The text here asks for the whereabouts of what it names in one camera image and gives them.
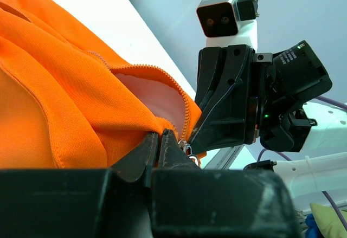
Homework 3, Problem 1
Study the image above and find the orange jacket pink lining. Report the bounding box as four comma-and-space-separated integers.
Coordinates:
1, 0, 201, 169

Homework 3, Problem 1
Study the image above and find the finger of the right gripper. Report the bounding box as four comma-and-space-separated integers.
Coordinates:
188, 44, 256, 154

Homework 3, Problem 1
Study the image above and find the aluminium table edge rail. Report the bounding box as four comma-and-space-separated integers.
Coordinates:
201, 145, 244, 170

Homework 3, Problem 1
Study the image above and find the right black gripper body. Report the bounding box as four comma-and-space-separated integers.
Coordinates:
255, 40, 332, 152

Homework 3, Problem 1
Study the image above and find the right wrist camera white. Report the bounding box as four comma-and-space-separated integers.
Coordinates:
196, 0, 259, 50

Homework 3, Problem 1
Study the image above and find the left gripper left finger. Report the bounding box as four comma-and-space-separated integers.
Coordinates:
1, 133, 159, 237

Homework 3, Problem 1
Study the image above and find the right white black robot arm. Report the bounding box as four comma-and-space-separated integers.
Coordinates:
188, 41, 346, 197

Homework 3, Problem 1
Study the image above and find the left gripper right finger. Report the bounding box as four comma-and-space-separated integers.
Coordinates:
151, 130, 301, 237

